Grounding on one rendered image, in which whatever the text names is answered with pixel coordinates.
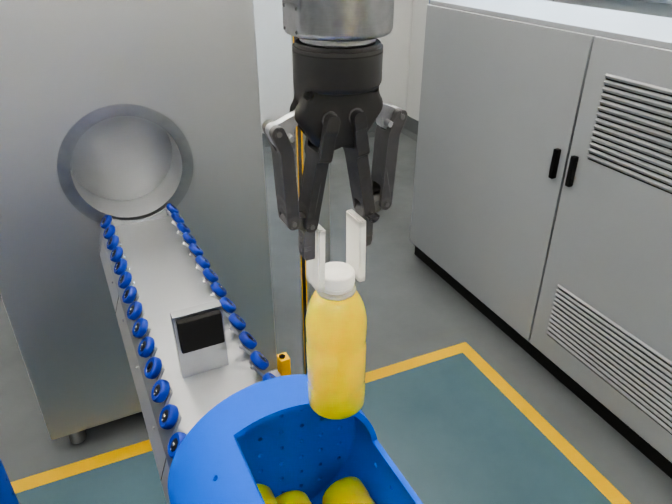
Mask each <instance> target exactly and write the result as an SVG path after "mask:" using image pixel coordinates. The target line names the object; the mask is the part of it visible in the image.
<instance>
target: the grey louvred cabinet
mask: <svg viewBox="0 0 672 504"><path fill-rule="evenodd" d="M410 241H411V242H412V243H413V244H414V245H415V253H414V254H415V255H416V256H417V257H418V258H419V259H421V260H422V261H423V262H424V263H425V264H426V265H427V266H429V267H430V268H431V269H432V270H433V271H434V272H435V273H437V274H438V275H439V276H440V277H441V278H442V279H443V280H445V281H446V282H447V283H448V284H449V285H450V286H451V287H453V288H454V289H455V290H456V291H457V292H458V293H459V294H461V295H462V296H463V297H464V298H465V299H466V300H467V301H469V302H470V303H471V304H472V305H473V306H474V307H475V308H477V309H478V310H479V311H480V312H481V313H482V314H484V315H485V316H486V317H487V318H488V319H489V320H490V321H492V322H493V323H494V324H495V325H496V326H497V327H498V328H500V329H501V330H502V331H503V332H504V333H505V334H506V335H508V336H509V337H510V338H511V339H512V340H513V341H514V342H516V343H517V344H518V345H519V346H520V347H521V348H522V349H524V350H525V351H526V352H527V353H528V354H529V355H530V356H532V357H533V358H534V359H535V360H536V361H537V362H538V363H540V364H541V365H542V366H543V367H544V368H545V369H546V370H548V371H549V372H550V373H551V374H552V375H553V376H554V377H556V378H557V379H558V380H559V381H560V382H561V383H562V384H564V385H565V386H566V387H567V388H568V389H569V390H570V391H572V392H573V393H574V394H575V395H576V396H577V397H578V398H580V399H581V400H582V401H583V402H584V403H585V404H586V405H588V406H589V407H590V408H591V409H592V410H593V411H594V412H596V413H597V414H598V415H599V416H600V417H601V418H602V419H604V420H605V421H606V422H607V423H608V424H609V425H610V426H612V427H613V428H614V429H615V430H616V431H617V432H618V433H620V434H621V435H622V436H623V437H624V438H625V439H626V440H628V441H629V442H630V443H631V444H632V445H633V446H634V447H636V448H637V449H638V450H639V451H640V452H641V453H642V454H644V455H645V456H646V457H647V458H648V459H649V460H651V461H652V462H653V463H654V464H655V465H656V466H657V467H659V468H660V469H661V470H662V471H663V472H664V473H665V474H667V475H668V476H669V477H670V478H671V479H672V18H668V17H660V16H653V15H646V14H639V13H631V12H624V11H617V10H610V9H602V8H595V7H588V6H581V5H573V4H566V3H559V2H552V1H544V0H430V4H428V5H427V13H426V27H425V41H424V54H423V68H422V82H421V95H420V109H419V123H418V137H417V150H416V164H415V178H414V191H413V205H412V219H411V233H410Z"/></svg>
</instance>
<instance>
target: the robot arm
mask: <svg viewBox="0 0 672 504"><path fill-rule="evenodd" d="M282 11H283V29H284V31H285V32H286V33H287V34H289V35H291V36H294V37H298V39H296V40H295V43H293V44H292V51H293V82H294V91H295V94H294V98H293V101H292V103H291V105H290V112H289V113H288V114H286V115H284V116H283V117H281V118H279V119H278V120H276V121H272V120H266V121H264V122H263V124H262V129H263V131H264V133H265V135H266V137H267V139H268V141H269V143H270V145H271V152H272V162H273V171H274V180H275V190H276V199H277V208H278V216H279V218H280V219H281V220H282V221H283V223H284V224H285V225H286V226H287V227H288V228H289V229H290V230H296V229H298V250H299V253H300V254H301V256H302V257H303V258H304V259H305V260H306V279H307V280H308V281H309V283H310V284H311V285H312V286H313V287H314V289H315V290H316V291H317V292H318V293H321V292H324V291H325V233H326V230H325V229H324V228H323V227H322V226H321V225H319V224H318V223H319V217H320V212H321V206H322V200H323V194H324V189H325V183H326V177H327V172H328V166H329V163H331V162H332V159H333V154H334V150H337V149H339V148H341V147H343V149H344V152H345V158H346V164H347V170H348V176H349V182H350V188H351V194H352V201H353V207H354V209H355V210H356V212H355V211H354V210H352V209H350V210H347V211H346V263H347V264H349V265H351V266H352V267H353V268H354V270H355V278H356V279H357V280H358V281H359V282H362V281H365V260H366V246H368V245H371V243H372V238H373V232H372V231H373V223H375V222H377V221H378V220H379V217H380V215H379V214H378V213H377V212H378V211H380V210H382V209H383V210H387V209H389V208H390V207H391V205H392V198H393V189H394V181H395V172H396V163H397V154H398V146H399V137H400V134H401V131H402V129H403V126H404V124H405V122H406V119H407V116H408V115H407V112H406V111H405V110H403V109H401V108H399V107H397V106H395V105H393V104H391V103H388V104H385V103H383V100H382V97H381V95H380V92H379V85H380V84H381V81H382V65H383V44H382V43H381V41H380V40H379V39H376V38H381V37H384V36H387V35H388V34H390V33H391V31H392V29H393V18H394V0H282ZM375 120H376V123H377V126H376V130H375V139H374V150H373V160H372V171H371V173H370V166H369V158H368V154H369V153H370V148H369V140H368V131H369V130H370V128H371V126H372V125H373V123H374V122H375ZM297 126H298V127H299V128H300V130H301V131H302V132H303V133H304V135H305V136H306V140H305V146H304V151H305V162H304V169H303V175H302V181H301V188H300V194H299V201H298V191H297V179H296V168H295V157H294V151H293V147H292V145H291V143H293V142H294V141H295V133H294V131H295V128H296V127H297Z"/></svg>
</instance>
